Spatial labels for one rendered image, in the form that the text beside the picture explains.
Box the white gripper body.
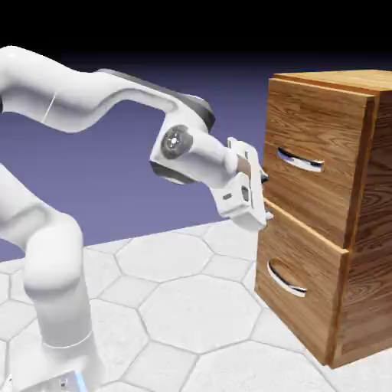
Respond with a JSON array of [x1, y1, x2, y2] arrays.
[[227, 136, 267, 230]]

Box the wooden cabinet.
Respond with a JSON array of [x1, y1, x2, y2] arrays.
[[254, 69, 392, 369]]

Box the curved silver handle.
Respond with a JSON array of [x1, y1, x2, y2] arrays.
[[276, 147, 326, 175], [266, 258, 308, 299]]

